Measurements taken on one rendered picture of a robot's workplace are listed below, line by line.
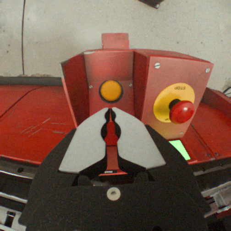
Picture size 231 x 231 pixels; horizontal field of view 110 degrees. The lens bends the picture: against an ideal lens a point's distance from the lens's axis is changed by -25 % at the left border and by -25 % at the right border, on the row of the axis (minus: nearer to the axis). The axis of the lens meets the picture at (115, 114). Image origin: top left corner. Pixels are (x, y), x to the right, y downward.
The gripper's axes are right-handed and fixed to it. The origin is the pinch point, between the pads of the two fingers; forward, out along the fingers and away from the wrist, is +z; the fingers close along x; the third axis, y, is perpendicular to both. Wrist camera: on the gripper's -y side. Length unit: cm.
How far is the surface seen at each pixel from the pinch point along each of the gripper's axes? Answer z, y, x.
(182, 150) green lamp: 0.5, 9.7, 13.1
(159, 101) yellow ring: 2.8, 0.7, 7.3
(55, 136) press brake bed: 17.0, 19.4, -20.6
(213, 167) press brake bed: 3.4, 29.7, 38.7
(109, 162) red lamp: -0.3, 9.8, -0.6
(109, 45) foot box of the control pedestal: 68, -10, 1
